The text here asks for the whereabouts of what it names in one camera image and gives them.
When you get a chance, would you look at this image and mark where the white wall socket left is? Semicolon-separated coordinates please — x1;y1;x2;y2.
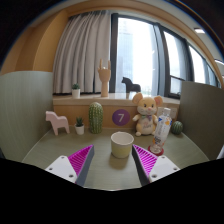
157;107;165;117

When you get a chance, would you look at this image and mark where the clear plastic water bottle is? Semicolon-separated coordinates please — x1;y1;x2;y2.
150;108;172;152

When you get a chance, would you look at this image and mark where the white wall socket right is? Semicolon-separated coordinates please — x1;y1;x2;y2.
170;108;178;119

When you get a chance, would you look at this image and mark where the white wall socket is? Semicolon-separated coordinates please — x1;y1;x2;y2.
170;108;178;119
157;107;165;117

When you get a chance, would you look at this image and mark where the green left partition panel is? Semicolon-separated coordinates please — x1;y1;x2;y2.
0;71;53;161

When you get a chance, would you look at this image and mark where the round green ceramic cactus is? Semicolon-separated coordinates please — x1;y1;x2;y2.
171;121;183;135

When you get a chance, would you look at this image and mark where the pink wooden horse figure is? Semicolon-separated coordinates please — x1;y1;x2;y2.
46;111;70;135

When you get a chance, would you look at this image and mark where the grey beige curtain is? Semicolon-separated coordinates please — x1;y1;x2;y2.
53;10;111;94

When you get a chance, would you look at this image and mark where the small plant on sill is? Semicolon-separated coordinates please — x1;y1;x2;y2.
72;83;80;99

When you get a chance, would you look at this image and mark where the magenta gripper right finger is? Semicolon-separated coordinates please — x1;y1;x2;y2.
132;145;180;186

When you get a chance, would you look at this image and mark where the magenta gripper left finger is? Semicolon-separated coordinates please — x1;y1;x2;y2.
46;145;94;187

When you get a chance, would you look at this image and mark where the small plant in white pot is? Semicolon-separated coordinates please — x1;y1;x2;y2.
75;117;84;135

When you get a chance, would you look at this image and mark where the pale yellow paper cup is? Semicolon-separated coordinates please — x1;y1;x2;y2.
111;132;134;159

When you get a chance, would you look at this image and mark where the wooden hand sculpture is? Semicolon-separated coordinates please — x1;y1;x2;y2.
98;60;111;97

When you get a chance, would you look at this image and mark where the purple number seven disc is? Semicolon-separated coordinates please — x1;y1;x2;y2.
112;109;130;126

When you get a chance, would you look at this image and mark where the green partition panel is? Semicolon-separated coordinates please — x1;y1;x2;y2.
0;71;53;161
178;81;224;160

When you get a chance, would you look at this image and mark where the green right partition panel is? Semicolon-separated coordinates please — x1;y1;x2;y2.
178;81;224;160

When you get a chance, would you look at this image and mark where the black horse figure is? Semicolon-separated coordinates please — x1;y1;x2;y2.
122;77;141;93

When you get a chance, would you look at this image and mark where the yellow mouse plush toy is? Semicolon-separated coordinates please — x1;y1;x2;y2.
132;93;163;136

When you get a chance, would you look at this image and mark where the tall green ceramic cactus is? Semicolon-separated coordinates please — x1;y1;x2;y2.
88;102;103;134

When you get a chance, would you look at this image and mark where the red round coaster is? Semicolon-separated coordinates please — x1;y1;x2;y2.
148;146;164;156

